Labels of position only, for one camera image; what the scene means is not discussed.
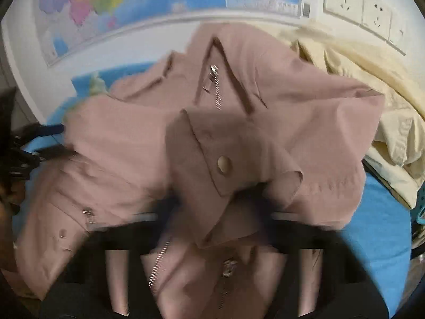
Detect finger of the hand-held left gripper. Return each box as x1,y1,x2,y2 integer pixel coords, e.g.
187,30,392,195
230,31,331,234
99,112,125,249
25,123,65,138
20,148,78,167

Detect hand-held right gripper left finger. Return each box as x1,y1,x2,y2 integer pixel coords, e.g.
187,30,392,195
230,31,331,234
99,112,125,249
40,196,181,319

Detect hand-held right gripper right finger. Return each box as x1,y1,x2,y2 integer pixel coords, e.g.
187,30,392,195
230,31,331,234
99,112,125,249
256,186,390,319

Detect pink jacket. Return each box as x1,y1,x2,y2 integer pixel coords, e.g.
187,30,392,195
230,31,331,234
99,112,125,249
13,23,386,319

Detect person's left hand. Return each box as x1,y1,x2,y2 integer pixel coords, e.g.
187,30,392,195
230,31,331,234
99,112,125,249
0,181,27,270

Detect blue flower print bed sheet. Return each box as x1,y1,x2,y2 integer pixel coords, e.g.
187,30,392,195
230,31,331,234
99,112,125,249
13,66,419,319

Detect teal perforated storage cart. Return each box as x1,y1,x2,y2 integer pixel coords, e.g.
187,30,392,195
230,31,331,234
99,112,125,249
412,196,425,227

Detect cream jacket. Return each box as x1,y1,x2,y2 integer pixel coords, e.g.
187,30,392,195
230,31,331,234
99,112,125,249
279,27,425,208

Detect colourful wall map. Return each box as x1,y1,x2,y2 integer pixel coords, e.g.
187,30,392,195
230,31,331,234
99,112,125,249
31,0,314,69

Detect white wall switch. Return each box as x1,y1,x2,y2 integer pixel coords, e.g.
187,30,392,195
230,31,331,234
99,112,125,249
387,13,407,55

